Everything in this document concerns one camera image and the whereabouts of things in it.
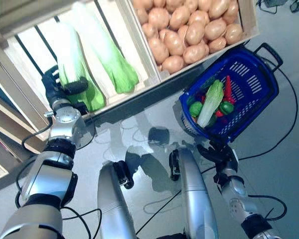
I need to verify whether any silver robot leg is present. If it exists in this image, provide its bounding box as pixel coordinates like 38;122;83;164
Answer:
97;160;138;239
169;147;219;239

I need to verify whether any blue plastic shopping basket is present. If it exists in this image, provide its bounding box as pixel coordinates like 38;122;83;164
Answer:
178;42;284;143

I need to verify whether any wooden crate with white slats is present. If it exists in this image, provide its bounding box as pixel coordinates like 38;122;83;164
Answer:
0;0;162;120

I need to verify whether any green napa cabbage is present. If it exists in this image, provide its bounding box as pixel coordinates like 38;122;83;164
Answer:
71;1;140;95
196;79;225;127
43;21;108;113

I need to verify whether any tan plastic potato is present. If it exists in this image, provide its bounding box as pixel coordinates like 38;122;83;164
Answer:
208;37;227;54
224;23;244;45
148;37;170;64
164;31;185;57
208;0;230;19
161;55;184;75
183;44;207;65

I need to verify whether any silver robot left leg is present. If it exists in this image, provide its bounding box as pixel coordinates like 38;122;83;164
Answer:
97;160;138;239

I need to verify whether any wooden crate of potatoes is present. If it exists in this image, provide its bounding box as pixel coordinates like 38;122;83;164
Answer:
116;0;260;83

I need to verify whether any wooden display shelf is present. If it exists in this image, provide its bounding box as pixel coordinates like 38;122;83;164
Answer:
0;24;251;156

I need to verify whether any long black floor cable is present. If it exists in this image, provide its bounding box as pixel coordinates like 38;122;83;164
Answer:
238;67;299;161

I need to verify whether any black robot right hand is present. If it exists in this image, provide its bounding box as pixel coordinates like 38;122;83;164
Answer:
196;139;239;172

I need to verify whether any light green bell pepper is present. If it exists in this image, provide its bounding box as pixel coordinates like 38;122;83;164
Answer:
188;101;204;118

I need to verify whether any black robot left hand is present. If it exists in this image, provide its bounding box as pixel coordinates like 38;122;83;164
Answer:
41;65;90;110

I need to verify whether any long red chili pepper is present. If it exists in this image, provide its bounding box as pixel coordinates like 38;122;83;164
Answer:
224;75;237;105

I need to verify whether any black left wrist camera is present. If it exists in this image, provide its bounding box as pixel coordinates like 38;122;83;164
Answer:
74;101;90;117

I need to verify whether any silver robot right leg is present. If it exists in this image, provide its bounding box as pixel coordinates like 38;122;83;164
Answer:
169;147;219;239

